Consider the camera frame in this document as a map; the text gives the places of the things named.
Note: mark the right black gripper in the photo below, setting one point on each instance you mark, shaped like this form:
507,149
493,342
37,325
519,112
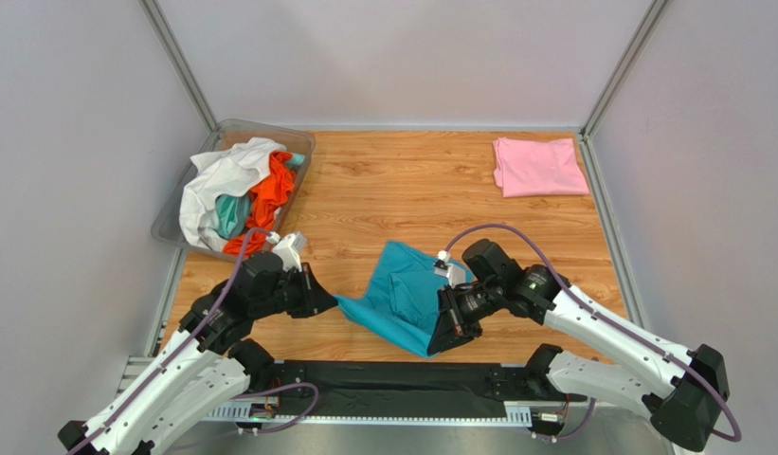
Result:
453,312

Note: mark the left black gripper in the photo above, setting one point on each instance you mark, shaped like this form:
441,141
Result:
314,298

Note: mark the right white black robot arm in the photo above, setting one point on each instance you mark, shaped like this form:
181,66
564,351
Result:
682,392

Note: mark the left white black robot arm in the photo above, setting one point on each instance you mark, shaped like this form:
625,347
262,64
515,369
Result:
208,361

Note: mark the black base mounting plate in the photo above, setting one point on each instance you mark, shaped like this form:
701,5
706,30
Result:
403,389

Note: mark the orange t shirt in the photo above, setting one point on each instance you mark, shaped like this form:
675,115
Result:
265,199

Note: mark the light teal t shirt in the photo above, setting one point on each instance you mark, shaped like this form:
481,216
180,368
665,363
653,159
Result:
232,212

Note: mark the clear plastic bin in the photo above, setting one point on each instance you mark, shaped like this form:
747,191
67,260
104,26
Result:
300,145

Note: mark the white t shirt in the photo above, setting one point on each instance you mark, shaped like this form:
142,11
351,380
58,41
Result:
233,171

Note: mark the folded pink t shirt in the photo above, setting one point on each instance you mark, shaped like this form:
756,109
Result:
527,168

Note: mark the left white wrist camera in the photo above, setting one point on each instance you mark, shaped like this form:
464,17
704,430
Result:
287,248

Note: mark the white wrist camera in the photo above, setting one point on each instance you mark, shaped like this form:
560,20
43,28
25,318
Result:
287,248
444,267

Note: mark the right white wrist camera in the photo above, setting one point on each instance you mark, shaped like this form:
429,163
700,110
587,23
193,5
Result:
444,267

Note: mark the aluminium front rail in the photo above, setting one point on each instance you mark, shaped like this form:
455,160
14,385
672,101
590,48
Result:
251,408

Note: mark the left aluminium frame post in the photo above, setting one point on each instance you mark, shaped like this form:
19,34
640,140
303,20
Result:
160,24

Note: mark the aluminium frame post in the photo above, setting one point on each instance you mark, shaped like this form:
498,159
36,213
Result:
632,52
160,24

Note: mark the right aluminium frame post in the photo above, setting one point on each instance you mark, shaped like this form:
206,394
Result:
632,52

